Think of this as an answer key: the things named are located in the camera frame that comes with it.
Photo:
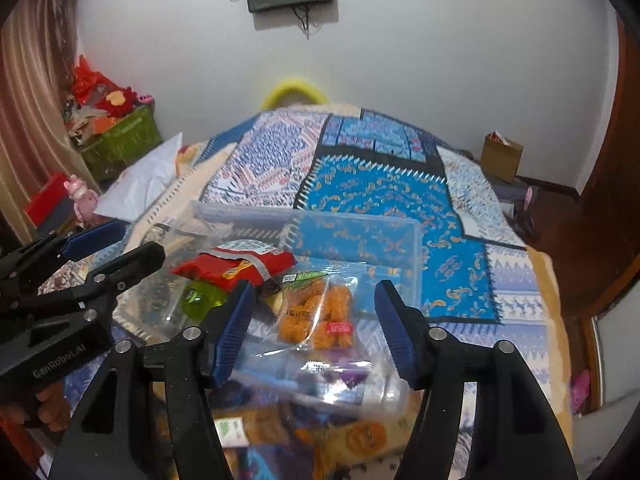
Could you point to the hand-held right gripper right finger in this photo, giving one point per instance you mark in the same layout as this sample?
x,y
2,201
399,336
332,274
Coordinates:
x,y
397,335

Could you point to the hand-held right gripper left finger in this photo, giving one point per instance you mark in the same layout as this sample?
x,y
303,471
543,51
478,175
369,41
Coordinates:
x,y
234,332

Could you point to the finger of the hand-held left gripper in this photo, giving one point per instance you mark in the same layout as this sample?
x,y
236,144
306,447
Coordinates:
x,y
95,240
131,264

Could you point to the clear packet of orange snacks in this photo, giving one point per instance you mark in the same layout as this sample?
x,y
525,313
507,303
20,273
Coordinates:
x,y
310,317

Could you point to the clear plastic storage box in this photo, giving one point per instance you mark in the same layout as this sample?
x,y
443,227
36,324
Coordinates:
x,y
350,237

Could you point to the person's left hand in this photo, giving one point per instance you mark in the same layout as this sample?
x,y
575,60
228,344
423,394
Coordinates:
x,y
52,407

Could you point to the pink toy figure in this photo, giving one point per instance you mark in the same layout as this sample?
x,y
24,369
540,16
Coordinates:
x,y
82,200

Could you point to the green jelly cup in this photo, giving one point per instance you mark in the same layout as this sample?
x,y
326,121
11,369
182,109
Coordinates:
x,y
199,299

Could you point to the red box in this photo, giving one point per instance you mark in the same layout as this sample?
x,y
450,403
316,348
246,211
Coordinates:
x,y
47,200

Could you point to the red snack packet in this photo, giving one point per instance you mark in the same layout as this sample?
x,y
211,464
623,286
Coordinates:
x,y
225,267

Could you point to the clear packet with purple print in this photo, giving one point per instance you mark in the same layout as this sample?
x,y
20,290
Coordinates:
x,y
340,382

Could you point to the white pillow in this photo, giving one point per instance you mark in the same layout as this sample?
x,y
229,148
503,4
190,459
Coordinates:
x,y
145,180

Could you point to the cookie packet with green label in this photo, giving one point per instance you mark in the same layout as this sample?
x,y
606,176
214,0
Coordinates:
x,y
265,425

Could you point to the green plastic basket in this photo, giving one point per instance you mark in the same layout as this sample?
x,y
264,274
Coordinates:
x,y
120,142

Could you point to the orange snack packet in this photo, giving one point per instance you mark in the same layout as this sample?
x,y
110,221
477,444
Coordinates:
x,y
360,440

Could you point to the striped brown curtain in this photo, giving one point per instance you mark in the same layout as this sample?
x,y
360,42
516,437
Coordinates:
x,y
30,110

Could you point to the pile of red plush decorations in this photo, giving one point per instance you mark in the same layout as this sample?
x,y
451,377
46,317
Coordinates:
x,y
102,92

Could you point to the beige blanket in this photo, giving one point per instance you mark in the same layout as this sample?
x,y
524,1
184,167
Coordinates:
x,y
552,340

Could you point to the dark clothes pile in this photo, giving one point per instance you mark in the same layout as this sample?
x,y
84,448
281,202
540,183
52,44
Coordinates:
x,y
520,205

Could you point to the pink slipper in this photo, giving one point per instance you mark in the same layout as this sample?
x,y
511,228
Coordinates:
x,y
580,392

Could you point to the cardboard box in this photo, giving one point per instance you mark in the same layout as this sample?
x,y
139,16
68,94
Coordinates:
x,y
501,157

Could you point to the wooden door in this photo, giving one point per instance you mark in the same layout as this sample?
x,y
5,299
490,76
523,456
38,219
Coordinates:
x,y
615,185

